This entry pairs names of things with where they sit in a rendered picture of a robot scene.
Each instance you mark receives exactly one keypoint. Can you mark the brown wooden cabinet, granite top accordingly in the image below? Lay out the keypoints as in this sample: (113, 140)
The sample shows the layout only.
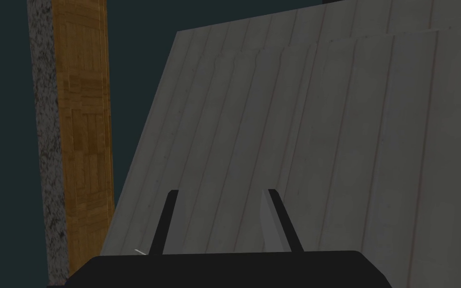
(82, 120)

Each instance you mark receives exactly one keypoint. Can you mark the grey plank cupboard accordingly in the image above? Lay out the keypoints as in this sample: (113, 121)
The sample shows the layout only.
(334, 132)

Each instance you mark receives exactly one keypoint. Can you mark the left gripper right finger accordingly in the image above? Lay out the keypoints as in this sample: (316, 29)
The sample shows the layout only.
(276, 228)

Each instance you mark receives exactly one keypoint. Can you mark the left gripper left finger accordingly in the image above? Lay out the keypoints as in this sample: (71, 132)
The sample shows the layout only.
(166, 232)

